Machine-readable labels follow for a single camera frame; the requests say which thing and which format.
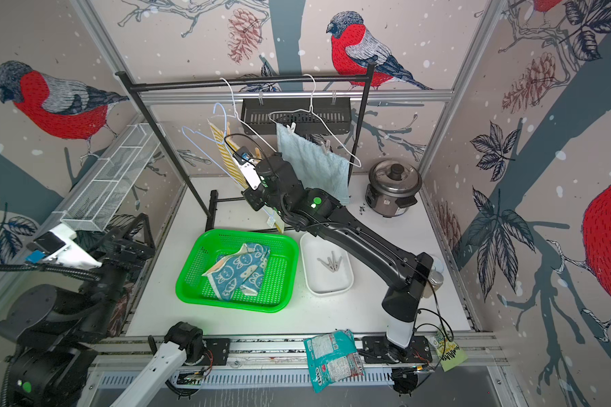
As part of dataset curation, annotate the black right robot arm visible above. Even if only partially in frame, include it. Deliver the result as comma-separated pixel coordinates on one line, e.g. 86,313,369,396
234,153,434,353

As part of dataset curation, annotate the green plastic basket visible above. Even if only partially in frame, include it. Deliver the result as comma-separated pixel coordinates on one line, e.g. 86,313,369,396
176,229,300,313

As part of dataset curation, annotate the light blue wire hanger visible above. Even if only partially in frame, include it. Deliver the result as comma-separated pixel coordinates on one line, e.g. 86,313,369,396
181,103,248,189

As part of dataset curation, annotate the clear clothespin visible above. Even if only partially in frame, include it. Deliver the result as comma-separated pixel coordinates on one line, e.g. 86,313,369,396
329,251,342,272
317,258,335,272

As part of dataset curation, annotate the black clothes rack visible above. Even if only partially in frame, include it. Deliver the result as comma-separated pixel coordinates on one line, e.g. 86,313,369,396
114,62,378,233

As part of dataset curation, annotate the teal snack packet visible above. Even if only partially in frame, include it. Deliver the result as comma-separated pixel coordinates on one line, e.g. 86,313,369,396
303,330,364,393

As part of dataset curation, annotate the yellow striped towel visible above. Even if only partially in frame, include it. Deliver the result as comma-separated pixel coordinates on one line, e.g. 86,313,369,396
209,122,285,233

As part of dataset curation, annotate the yellow green packet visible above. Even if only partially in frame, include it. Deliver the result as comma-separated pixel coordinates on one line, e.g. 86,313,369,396
429,331,468,372

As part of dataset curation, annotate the white clothespin right blue towel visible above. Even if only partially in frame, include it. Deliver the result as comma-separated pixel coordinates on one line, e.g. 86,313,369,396
321,140,332,154

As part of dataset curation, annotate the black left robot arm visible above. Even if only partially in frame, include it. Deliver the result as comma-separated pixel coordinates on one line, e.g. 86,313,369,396
0,214,156,406

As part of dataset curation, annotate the black wall basket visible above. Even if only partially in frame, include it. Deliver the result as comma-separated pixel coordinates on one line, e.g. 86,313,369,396
241,98,351,136

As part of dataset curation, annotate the silver rice cooker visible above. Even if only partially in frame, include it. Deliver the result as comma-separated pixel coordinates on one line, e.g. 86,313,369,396
365,159,423,218

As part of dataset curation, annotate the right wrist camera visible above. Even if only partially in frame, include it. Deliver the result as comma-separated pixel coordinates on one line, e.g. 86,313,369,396
233,147,261,190

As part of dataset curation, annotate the small glass bottle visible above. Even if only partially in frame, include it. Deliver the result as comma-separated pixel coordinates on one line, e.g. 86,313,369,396
428,270,445,292

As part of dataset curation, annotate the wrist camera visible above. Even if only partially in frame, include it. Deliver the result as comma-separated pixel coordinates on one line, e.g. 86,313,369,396
26,223,102,271
233,147,261,190

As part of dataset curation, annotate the white hanger with blue towel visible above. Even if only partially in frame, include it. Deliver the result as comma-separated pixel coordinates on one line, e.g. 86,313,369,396
267,74,362,168

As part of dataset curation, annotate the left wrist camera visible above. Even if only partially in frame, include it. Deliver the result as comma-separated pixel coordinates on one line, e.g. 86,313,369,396
26,223,102,271

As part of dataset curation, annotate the white hanger with yellow towel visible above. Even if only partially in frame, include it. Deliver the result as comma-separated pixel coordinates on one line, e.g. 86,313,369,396
207,77,286,164

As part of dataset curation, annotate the teal patterned towel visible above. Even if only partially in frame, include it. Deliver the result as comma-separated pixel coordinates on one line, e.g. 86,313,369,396
202,243,271,301

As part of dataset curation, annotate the light blue towel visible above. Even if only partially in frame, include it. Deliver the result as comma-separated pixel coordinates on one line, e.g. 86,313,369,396
276,124,350,205

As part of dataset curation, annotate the white rectangular tray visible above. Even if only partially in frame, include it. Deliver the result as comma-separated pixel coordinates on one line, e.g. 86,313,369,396
300,234,355,297

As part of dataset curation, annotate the white wire mesh shelf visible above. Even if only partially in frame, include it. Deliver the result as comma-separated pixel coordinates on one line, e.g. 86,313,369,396
61,123,159,232

